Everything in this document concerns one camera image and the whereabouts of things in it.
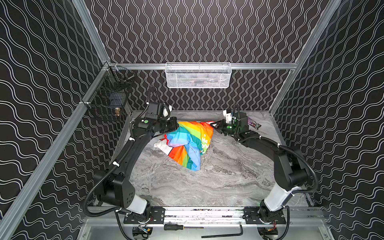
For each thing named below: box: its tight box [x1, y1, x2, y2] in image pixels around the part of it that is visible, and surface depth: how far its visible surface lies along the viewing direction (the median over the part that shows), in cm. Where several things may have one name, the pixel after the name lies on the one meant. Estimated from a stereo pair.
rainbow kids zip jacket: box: [154, 121, 214, 171], surface depth 88 cm
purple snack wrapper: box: [247, 116, 262, 130], surface depth 113 cm
